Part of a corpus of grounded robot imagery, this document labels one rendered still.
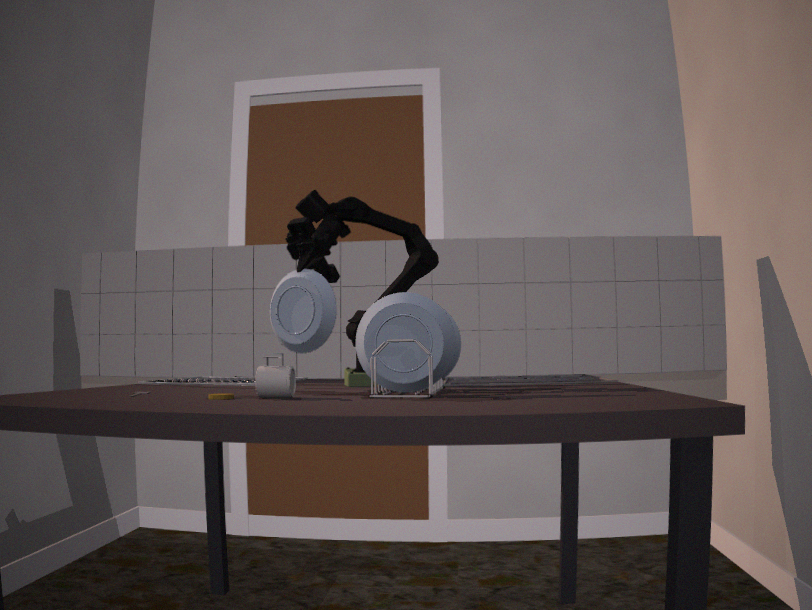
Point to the white tiled splashback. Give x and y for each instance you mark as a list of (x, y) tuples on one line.
[(643, 310)]

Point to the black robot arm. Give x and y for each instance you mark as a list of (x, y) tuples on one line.
[(422, 258)]

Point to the grey mug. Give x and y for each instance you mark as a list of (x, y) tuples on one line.
[(275, 381)]

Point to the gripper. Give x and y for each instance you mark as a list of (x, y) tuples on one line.
[(308, 258)]

